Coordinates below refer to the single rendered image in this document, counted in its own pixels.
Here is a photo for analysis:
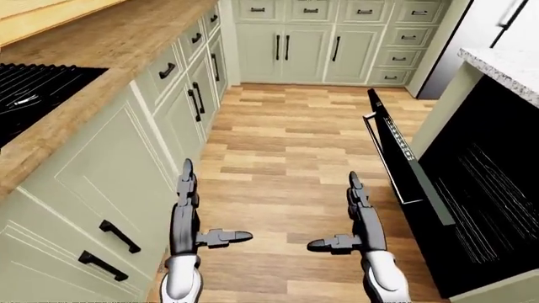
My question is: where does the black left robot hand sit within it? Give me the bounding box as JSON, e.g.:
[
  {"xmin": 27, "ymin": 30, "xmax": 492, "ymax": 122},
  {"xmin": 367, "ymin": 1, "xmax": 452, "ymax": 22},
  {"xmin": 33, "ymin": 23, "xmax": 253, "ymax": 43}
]
[{"xmin": 168, "ymin": 157, "xmax": 254, "ymax": 258}]

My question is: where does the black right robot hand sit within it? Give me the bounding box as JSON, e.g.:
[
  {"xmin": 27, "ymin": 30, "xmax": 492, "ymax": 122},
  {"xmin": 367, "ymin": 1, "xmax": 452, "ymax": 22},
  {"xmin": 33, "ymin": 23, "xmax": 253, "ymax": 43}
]
[{"xmin": 307, "ymin": 170, "xmax": 388, "ymax": 255}]

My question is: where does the black dishwasher door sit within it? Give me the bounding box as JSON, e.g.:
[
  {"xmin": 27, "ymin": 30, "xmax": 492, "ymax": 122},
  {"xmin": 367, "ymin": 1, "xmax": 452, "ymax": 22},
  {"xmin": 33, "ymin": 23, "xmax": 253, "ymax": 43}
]
[{"xmin": 362, "ymin": 88, "xmax": 458, "ymax": 227}]

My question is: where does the black dishwasher body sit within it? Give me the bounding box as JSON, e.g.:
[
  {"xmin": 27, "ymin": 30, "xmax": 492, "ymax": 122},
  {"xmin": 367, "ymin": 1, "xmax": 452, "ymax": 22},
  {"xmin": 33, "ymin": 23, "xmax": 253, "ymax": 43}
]
[{"xmin": 416, "ymin": 74, "xmax": 539, "ymax": 300}]

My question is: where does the green cabinet run under wooden countertop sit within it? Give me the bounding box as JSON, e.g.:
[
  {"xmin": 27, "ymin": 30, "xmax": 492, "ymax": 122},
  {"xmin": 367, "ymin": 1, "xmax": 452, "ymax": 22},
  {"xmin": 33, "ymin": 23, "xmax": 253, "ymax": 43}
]
[{"xmin": 0, "ymin": 0, "xmax": 232, "ymax": 303}]

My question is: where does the green cabinet run with many drawers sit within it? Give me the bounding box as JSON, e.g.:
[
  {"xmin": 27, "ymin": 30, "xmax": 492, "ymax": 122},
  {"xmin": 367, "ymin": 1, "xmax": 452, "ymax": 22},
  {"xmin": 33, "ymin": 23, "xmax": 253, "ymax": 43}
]
[{"xmin": 229, "ymin": 0, "xmax": 444, "ymax": 87}]

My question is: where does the black cooktop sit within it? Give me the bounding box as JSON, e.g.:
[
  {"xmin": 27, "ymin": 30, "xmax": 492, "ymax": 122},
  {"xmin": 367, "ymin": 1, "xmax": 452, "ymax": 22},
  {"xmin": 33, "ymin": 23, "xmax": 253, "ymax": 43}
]
[{"xmin": 0, "ymin": 62, "xmax": 109, "ymax": 149}]

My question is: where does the wooden countertop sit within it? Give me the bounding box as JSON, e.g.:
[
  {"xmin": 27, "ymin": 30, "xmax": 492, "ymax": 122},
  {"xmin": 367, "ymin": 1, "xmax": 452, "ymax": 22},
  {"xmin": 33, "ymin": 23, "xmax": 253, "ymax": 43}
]
[{"xmin": 0, "ymin": 0, "xmax": 221, "ymax": 203}]

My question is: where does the speckled granite countertop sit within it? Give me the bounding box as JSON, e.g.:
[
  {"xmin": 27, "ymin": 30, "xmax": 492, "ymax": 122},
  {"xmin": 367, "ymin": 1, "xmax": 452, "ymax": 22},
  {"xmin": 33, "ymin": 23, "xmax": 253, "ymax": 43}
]
[{"xmin": 458, "ymin": 46, "xmax": 539, "ymax": 109}]

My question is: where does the stainless refrigerator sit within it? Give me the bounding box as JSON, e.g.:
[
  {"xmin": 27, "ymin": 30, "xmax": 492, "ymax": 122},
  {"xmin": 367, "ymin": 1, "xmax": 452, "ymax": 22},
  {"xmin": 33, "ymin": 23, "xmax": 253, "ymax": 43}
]
[{"xmin": 415, "ymin": 0, "xmax": 539, "ymax": 99}]

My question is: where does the wire dishwasher rack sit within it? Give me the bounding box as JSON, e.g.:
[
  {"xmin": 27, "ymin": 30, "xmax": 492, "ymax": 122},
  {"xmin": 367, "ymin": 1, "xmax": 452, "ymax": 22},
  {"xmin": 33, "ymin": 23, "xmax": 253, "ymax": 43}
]
[{"xmin": 432, "ymin": 141, "xmax": 532, "ymax": 274}]

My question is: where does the black refrigerator handle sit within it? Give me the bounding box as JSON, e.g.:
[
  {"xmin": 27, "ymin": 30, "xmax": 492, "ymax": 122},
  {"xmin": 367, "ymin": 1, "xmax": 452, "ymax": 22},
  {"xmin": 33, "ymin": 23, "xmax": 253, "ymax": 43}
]
[{"xmin": 489, "ymin": 0, "xmax": 528, "ymax": 49}]

